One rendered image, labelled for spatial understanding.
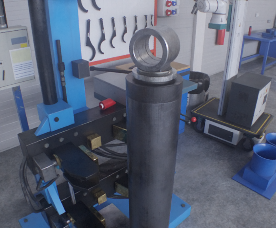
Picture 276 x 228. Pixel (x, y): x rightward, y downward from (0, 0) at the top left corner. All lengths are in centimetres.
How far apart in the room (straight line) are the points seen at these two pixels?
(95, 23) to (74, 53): 193
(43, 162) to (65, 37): 71
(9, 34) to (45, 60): 50
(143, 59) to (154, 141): 30
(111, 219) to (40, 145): 98
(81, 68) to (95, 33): 201
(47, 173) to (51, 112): 32
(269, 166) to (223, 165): 56
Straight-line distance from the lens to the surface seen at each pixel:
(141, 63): 85
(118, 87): 160
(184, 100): 318
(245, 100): 298
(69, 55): 150
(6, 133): 332
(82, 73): 147
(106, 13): 352
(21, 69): 186
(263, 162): 260
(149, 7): 403
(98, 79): 179
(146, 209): 116
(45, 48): 136
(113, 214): 210
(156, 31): 81
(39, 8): 134
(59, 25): 146
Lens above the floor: 176
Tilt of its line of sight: 27 degrees down
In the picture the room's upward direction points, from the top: straight up
